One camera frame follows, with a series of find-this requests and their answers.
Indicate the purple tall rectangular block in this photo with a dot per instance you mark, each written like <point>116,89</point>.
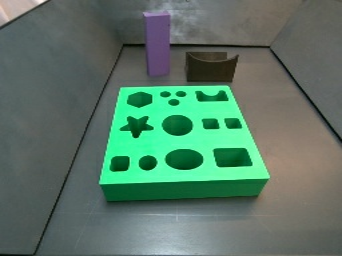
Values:
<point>157,38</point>

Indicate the green shape sorter board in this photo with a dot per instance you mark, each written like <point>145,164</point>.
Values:
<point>179,144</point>

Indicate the dark brown arch block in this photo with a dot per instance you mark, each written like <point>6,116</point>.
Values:
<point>210,67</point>

